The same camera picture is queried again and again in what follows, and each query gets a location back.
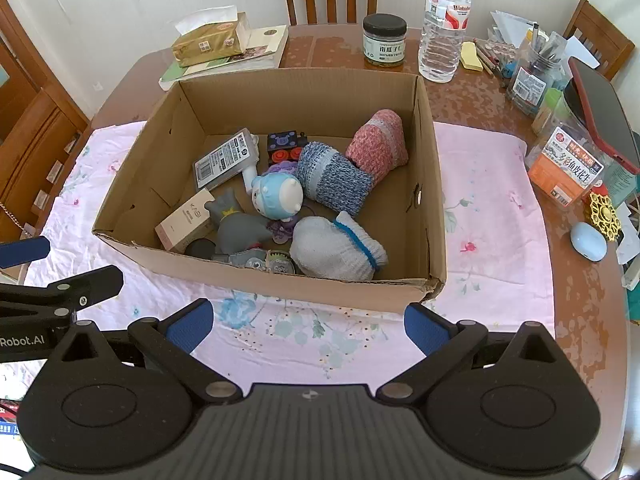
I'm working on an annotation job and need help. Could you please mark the light blue small case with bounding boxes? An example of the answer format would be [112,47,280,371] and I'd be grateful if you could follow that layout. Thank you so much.
[570,221,609,262]

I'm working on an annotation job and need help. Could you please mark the bundle of loose pencils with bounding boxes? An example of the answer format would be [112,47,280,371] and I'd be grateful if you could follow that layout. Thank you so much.
[472,37,518,81]

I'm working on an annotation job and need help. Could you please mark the golden tissue pack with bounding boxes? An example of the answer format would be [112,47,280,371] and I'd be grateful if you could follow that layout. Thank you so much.
[171,5,251,68]

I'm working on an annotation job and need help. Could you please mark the clear pen holder with pens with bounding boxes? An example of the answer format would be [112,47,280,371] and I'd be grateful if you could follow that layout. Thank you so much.
[505,22,576,116]

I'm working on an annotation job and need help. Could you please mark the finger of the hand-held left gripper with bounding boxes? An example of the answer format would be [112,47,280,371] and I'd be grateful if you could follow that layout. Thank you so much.
[0,236,52,268]
[0,266,124,323]

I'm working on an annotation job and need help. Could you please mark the green cover book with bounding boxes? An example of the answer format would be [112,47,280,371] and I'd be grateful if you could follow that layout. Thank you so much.
[159,60,211,92]

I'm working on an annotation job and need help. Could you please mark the tablet in red case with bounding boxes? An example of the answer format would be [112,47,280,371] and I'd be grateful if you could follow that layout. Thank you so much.
[567,56,640,176]

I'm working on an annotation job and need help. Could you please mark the grey cat toy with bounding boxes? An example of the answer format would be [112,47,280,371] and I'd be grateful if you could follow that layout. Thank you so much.
[207,189,273,256]

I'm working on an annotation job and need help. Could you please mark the purple crochet flower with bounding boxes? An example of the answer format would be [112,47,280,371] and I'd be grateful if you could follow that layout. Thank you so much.
[267,217,301,243]

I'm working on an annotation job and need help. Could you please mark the glass jar black lid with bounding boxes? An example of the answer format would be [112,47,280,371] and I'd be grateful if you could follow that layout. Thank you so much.
[362,13,408,70]

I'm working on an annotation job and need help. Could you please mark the green plastic container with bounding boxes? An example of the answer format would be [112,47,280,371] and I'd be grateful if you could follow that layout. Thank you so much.
[532,87,566,136]

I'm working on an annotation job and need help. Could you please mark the teal plastic container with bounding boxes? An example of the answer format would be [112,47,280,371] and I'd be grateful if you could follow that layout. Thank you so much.
[600,157,640,208]

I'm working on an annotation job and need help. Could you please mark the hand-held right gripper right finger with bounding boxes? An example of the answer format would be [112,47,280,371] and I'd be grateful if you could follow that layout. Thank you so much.
[377,302,568,403]

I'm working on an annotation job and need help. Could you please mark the pink and blue knit sock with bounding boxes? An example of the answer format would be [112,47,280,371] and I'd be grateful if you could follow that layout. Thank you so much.
[294,109,410,218]

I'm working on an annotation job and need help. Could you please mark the blue and white doll toy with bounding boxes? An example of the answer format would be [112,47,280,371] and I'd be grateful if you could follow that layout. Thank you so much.
[249,162,307,223]

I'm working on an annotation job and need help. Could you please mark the gold ornament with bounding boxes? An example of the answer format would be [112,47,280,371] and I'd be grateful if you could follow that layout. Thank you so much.
[585,185,623,241]

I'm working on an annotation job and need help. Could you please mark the black toy with red wheels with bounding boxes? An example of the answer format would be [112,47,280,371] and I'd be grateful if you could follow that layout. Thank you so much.
[266,130,310,167]

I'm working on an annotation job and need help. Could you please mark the small grey printed tin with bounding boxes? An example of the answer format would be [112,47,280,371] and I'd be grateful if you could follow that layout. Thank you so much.
[264,250,297,276]

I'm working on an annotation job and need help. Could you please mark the clear water bottle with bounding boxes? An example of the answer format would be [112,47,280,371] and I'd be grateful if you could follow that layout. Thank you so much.
[417,0,473,84]

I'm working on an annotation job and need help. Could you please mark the yellow sticky notes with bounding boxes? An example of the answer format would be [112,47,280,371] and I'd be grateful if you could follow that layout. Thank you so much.
[459,41,485,72]

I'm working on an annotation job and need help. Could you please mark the brown cardboard box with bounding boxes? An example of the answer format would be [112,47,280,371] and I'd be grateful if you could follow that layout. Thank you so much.
[92,67,447,313]

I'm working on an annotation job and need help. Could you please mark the white folded paper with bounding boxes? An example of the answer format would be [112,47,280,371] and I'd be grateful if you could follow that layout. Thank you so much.
[487,9,543,46]

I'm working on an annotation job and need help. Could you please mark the beige cover book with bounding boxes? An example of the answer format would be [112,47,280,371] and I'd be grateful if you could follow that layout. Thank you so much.
[182,24,290,78]

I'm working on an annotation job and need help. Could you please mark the clear box orange label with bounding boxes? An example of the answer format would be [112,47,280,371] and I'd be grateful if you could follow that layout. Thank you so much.
[525,120,608,207]

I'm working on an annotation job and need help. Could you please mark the clear plastic case barcode label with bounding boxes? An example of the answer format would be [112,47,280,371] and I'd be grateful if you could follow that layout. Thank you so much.
[193,129,261,192]

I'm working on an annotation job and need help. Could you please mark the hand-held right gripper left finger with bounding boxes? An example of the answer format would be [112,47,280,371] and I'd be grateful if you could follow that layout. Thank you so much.
[52,298,238,403]

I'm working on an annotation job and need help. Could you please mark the pink floral tablecloth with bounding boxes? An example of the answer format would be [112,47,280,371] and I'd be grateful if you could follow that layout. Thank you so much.
[22,120,557,381]

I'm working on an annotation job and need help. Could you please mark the small beige carton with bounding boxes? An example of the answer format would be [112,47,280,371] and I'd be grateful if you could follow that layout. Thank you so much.
[154,187,217,253]

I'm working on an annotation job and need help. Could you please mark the white knit sock blue stripe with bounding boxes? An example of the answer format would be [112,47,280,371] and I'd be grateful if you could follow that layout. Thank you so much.
[290,211,389,282]

